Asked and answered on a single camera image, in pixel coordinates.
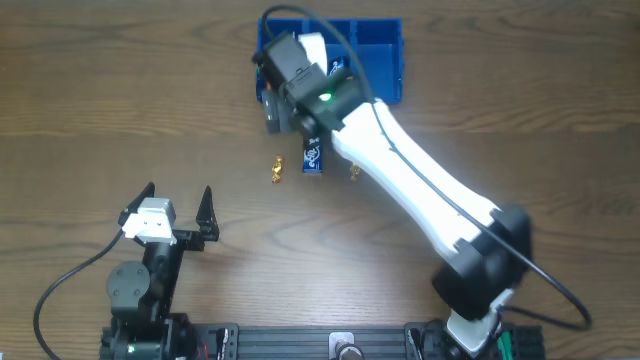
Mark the blue tray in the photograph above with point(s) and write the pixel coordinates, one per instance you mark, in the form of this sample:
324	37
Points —
382	65

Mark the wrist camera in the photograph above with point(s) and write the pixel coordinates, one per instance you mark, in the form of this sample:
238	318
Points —
150	220
314	50

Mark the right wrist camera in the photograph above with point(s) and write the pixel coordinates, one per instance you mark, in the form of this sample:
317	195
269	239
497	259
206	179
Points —
314	50

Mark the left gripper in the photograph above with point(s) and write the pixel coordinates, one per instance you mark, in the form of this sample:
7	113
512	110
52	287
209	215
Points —
189	240

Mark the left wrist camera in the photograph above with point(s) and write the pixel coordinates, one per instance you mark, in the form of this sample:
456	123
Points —
150	220

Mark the gold wrapped candy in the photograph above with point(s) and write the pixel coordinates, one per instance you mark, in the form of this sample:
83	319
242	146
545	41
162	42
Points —
354	172
276	169

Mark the blue candy pack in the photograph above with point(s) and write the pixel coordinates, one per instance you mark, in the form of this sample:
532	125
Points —
338	65
312	159

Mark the mounting rail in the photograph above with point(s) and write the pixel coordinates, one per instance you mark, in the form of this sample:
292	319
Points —
290	342

